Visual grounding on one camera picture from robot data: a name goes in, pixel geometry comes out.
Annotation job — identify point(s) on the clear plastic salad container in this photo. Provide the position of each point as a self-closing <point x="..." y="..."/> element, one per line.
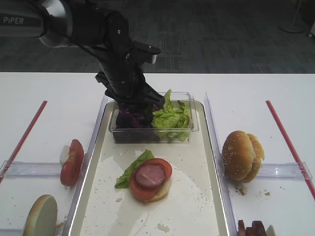
<point x="149" y="135"/>

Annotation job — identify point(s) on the left clear divider wall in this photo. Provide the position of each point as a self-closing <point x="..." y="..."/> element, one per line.
<point x="86" y="167"/>

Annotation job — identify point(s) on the white metal tray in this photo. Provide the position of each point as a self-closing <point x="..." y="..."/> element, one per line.
<point x="191" y="208"/>

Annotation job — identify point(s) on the white tomato pusher block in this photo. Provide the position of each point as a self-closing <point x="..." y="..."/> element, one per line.
<point x="64" y="154"/>

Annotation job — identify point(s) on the green lettuce in container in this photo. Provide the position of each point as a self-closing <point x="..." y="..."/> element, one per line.
<point x="169" y="117"/>

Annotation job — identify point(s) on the red rail strip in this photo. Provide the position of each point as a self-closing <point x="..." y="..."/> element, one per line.
<point x="22" y="142"/>
<point x="292" y="149"/>

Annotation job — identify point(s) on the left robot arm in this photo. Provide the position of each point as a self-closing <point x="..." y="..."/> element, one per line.
<point x="102" y="33"/>

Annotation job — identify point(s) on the rear sesame bun top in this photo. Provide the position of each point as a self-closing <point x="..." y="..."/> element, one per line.
<point x="257" y="160"/>

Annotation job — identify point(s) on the white floor lamp base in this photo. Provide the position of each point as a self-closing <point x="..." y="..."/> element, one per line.
<point x="294" y="26"/>

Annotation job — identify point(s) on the left bun bottom half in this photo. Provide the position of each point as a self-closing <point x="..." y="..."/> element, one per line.
<point x="42" y="217"/>

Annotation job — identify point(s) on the front sesame bun top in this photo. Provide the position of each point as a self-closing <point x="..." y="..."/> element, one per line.
<point x="237" y="155"/>

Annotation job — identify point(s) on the left red rail strip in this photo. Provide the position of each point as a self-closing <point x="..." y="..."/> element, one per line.
<point x="22" y="142"/>

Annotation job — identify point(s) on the left upper clear pusher track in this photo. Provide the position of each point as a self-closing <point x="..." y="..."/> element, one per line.
<point x="28" y="169"/>

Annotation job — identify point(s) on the loose green lettuce leaf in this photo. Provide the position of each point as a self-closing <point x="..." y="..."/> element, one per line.
<point x="123" y="181"/>

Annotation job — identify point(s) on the purple cabbage shreds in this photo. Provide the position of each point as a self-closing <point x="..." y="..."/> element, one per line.
<point x="135" y="116"/>

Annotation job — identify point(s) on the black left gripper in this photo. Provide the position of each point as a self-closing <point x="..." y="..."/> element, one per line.
<point x="123" y="76"/>

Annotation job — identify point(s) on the right red rail strip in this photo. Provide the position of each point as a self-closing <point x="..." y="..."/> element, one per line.
<point x="292" y="149"/>

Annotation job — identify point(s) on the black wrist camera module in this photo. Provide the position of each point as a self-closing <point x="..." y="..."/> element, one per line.
<point x="145" y="53"/>

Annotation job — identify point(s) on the right upper clear pusher track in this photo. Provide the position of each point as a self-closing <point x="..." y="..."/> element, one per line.
<point x="294" y="171"/>

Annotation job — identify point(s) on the stacked brown meat patties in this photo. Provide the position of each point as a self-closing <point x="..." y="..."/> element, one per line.
<point x="257" y="229"/>

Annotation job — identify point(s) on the ham slice on burger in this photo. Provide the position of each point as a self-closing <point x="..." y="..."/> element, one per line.
<point x="150" y="176"/>

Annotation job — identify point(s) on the sesame bun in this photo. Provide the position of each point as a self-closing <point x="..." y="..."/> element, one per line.
<point x="237" y="155"/>
<point x="257" y="160"/>

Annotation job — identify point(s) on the bun base on tray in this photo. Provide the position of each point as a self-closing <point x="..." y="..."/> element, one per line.
<point x="161" y="193"/>

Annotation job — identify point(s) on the clear pusher track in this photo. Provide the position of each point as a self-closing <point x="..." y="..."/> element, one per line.
<point x="294" y="171"/>
<point x="28" y="169"/>

